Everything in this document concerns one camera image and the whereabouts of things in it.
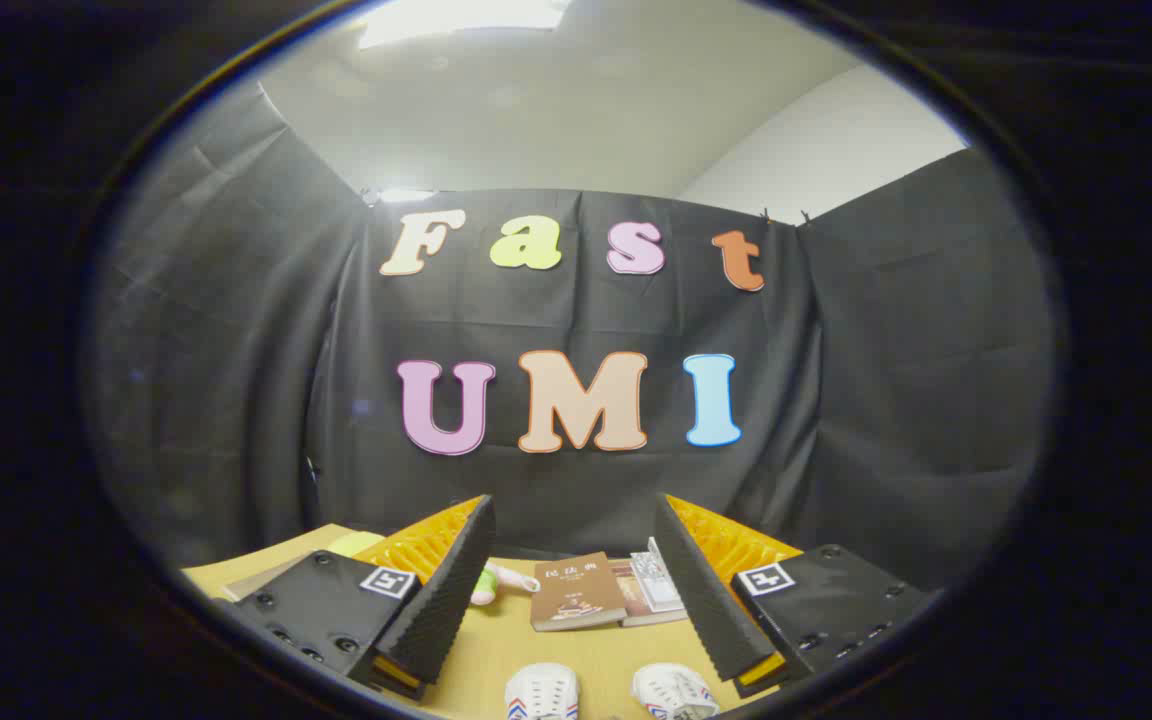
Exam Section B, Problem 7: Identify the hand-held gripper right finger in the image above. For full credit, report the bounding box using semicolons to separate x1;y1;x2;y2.
652;492;942;699

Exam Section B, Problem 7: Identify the brown cover book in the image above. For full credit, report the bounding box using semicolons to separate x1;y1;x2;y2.
530;552;628;633

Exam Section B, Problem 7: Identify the white striped shoe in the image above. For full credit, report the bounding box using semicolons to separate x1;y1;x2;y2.
505;662;580;720
632;663;721;720

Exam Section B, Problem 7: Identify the pink plush toy green shirt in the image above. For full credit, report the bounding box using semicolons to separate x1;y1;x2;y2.
470;562;541;607

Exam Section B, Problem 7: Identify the black backdrop cloth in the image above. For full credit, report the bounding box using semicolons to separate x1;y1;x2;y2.
86;85;1057;591

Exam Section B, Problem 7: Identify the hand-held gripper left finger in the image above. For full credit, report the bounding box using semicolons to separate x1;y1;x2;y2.
211;493;497;701

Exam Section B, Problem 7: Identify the beige storage box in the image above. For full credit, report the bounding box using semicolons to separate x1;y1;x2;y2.
222;553;337;601

